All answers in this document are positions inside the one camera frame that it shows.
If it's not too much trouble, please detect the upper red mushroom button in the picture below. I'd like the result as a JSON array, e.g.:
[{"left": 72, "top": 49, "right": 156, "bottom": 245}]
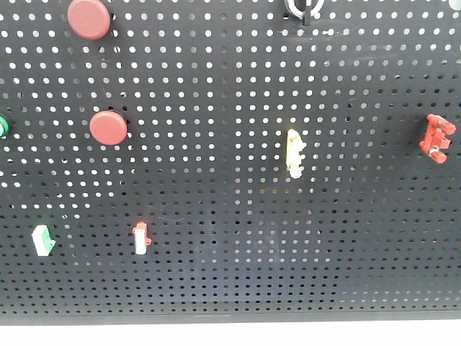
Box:
[{"left": 67, "top": 0, "right": 110, "bottom": 40}]

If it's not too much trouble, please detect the black perforated pegboard panel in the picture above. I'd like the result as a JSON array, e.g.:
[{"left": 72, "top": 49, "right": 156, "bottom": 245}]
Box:
[{"left": 1, "top": 1, "right": 460, "bottom": 325}]

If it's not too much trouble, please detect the black white rotary selector switch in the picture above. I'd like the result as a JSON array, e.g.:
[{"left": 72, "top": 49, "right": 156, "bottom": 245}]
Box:
[{"left": 284, "top": 0, "right": 325, "bottom": 27}]

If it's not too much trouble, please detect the red mushroom button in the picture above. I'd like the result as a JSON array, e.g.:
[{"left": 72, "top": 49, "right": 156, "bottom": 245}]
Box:
[
  {"left": 67, "top": 0, "right": 110, "bottom": 40},
  {"left": 89, "top": 110, "right": 127, "bottom": 145}
]

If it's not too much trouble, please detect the white red rocker switch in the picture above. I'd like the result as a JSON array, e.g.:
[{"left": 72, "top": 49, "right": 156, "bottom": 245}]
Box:
[{"left": 132, "top": 222, "right": 152, "bottom": 255}]

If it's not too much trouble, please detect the white green rocker switch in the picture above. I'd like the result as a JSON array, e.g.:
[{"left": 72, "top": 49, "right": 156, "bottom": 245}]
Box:
[{"left": 32, "top": 225, "right": 56, "bottom": 257}]

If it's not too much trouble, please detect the green round push button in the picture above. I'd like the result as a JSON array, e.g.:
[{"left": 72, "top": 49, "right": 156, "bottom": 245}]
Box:
[{"left": 0, "top": 113, "right": 10, "bottom": 138}]

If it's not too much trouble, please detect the yellow toggle switch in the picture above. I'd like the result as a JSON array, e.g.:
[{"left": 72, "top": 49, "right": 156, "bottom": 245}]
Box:
[{"left": 285, "top": 129, "right": 307, "bottom": 179}]

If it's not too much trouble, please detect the lower red mushroom button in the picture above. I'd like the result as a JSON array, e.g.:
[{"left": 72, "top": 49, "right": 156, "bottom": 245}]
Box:
[{"left": 89, "top": 110, "right": 127, "bottom": 145}]

